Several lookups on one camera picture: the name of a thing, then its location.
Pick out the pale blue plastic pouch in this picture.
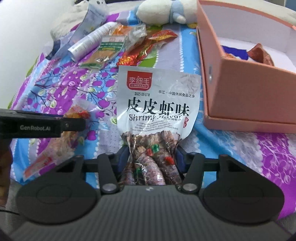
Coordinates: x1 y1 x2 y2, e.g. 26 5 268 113
44 1 108 60

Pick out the pink cardboard box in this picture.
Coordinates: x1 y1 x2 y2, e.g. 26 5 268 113
197 1 295 133

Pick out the blue white cabbage snack bag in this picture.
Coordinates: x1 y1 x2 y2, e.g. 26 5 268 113
222 46 249 60

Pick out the red spicy strip packet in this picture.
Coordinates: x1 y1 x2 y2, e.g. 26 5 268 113
148 30 178 43

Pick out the shrimp flavor snack bag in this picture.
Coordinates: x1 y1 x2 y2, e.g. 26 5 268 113
116 66 201 186

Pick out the grey duvet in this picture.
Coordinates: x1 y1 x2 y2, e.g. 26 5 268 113
50 1 89 41

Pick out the colourful floral bed sheet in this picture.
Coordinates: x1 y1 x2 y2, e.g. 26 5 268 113
12 24 295 217

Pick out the orange tofu snack packet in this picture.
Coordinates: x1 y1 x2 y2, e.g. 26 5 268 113
23 104 92 181

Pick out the person's left hand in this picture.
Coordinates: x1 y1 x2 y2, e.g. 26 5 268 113
0 145 13 206

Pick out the white spray bottle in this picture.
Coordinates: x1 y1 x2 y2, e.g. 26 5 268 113
68 22 118 62

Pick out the white blue plush toy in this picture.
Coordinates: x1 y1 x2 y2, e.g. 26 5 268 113
135 0 197 26

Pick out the green pickled vegetable packet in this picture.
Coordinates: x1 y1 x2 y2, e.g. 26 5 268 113
80 35 126 70

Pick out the dark red foil snack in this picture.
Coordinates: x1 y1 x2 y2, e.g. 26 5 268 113
247 43 274 66

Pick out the grey clear snack packet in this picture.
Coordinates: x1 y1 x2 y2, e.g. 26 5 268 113
125 24 147 52

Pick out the red orange snack packet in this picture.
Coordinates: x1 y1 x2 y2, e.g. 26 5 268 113
116 44 157 67

